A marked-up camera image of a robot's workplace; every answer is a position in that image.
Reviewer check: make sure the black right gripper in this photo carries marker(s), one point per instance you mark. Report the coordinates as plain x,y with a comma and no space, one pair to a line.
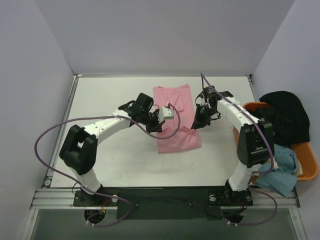
202,111

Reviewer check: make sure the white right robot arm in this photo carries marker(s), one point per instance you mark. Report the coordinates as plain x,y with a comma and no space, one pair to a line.
255,144

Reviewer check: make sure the aluminium front rail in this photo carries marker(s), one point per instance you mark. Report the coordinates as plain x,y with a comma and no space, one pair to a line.
65,199

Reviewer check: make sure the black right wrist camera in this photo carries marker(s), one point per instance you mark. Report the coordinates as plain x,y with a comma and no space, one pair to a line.
208,93

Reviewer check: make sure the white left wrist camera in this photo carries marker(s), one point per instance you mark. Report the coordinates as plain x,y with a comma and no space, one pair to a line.
165,113

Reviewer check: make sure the cream garment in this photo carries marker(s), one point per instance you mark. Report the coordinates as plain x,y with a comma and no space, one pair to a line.
299,168

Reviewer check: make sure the blue garment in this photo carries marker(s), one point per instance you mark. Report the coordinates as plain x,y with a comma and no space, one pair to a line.
282,179

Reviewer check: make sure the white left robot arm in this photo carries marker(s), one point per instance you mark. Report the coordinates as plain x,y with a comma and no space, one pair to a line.
79,150

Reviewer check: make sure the pink t shirt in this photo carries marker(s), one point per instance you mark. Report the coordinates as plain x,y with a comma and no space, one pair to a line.
177,135

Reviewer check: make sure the black garment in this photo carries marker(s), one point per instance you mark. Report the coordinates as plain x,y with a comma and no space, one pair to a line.
287,115

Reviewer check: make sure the orange plastic basket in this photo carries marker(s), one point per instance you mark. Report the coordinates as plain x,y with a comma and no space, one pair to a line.
304,153

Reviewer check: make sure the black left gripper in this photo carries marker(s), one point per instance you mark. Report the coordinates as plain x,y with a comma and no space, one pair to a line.
152,120

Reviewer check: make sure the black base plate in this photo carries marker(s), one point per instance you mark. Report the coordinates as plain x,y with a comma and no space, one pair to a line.
163,203

